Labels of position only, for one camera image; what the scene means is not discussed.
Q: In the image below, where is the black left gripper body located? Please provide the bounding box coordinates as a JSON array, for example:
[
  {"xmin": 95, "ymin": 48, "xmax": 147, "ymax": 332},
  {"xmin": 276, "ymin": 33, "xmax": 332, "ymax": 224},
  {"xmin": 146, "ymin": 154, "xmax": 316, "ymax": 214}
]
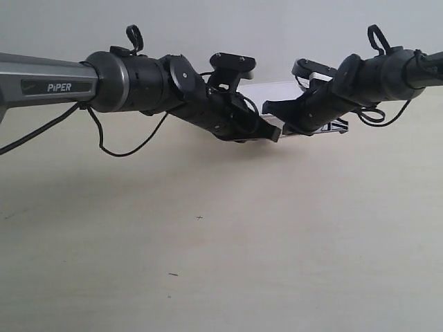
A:
[{"xmin": 169, "ymin": 88, "xmax": 280, "ymax": 142}]

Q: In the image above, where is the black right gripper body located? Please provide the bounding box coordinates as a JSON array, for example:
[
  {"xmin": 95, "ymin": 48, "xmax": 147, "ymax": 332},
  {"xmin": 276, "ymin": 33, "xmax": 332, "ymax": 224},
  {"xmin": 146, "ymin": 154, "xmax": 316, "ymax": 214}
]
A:
[{"xmin": 262, "ymin": 81, "xmax": 356, "ymax": 136}]

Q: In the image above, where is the white lidded plastic container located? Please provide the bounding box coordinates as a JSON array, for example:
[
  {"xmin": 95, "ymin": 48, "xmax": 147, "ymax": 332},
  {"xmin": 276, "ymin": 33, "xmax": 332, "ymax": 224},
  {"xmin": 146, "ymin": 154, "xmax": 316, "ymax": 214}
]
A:
[{"xmin": 238, "ymin": 81, "xmax": 349, "ymax": 139}]

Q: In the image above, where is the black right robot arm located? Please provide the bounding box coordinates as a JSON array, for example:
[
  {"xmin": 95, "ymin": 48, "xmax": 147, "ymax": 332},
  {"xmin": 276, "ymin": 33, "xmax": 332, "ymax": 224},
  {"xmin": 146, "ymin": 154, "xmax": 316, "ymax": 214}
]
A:
[{"xmin": 262, "ymin": 48, "xmax": 442, "ymax": 136}]

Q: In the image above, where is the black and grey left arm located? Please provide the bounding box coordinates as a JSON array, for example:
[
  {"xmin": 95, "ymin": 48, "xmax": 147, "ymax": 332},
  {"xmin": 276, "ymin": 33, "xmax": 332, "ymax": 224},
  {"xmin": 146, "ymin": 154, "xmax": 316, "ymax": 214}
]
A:
[{"xmin": 1, "ymin": 46, "xmax": 280, "ymax": 142}]

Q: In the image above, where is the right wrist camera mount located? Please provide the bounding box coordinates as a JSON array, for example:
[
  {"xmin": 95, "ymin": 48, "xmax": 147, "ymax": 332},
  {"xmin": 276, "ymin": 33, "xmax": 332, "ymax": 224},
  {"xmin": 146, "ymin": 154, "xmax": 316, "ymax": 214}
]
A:
[{"xmin": 291, "ymin": 58, "xmax": 337, "ymax": 92}]

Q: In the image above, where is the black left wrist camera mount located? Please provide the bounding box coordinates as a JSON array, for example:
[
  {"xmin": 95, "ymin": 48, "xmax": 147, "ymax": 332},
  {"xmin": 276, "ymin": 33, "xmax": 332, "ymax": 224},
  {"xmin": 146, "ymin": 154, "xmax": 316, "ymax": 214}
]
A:
[{"xmin": 208, "ymin": 52, "xmax": 257, "ymax": 92}]

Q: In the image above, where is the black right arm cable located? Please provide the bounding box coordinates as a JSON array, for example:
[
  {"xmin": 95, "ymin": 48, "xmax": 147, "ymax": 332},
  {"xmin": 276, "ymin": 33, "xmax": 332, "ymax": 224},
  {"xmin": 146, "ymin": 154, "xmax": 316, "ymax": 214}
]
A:
[{"xmin": 353, "ymin": 24, "xmax": 443, "ymax": 126}]

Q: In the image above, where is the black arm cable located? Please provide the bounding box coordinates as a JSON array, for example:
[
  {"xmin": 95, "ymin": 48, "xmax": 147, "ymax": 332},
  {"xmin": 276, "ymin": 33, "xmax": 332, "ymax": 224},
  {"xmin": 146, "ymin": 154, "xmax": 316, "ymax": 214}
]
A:
[
  {"xmin": 353, "ymin": 24, "xmax": 443, "ymax": 126},
  {"xmin": 0, "ymin": 24, "xmax": 260, "ymax": 157}
]

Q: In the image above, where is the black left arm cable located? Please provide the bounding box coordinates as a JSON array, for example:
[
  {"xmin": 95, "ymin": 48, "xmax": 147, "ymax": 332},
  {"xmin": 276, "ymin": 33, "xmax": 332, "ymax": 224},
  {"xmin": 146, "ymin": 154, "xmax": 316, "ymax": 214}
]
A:
[{"xmin": 0, "ymin": 24, "xmax": 260, "ymax": 157}]

